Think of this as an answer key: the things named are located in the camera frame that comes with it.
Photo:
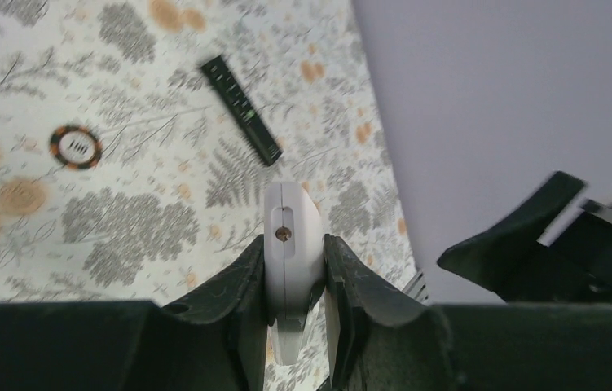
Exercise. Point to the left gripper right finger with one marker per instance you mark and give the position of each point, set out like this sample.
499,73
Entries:
379,338

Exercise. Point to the white AC remote control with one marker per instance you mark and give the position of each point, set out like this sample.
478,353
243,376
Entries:
293,253

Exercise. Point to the floral table mat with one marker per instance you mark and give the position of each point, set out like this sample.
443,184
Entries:
178,194

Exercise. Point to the poker chip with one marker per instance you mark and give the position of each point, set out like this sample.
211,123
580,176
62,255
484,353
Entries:
75,147

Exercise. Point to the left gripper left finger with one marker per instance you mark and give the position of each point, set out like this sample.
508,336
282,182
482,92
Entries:
212,338

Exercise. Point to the black remote control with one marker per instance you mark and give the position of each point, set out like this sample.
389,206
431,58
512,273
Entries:
241,109

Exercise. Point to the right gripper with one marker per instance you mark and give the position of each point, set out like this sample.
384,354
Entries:
494,258

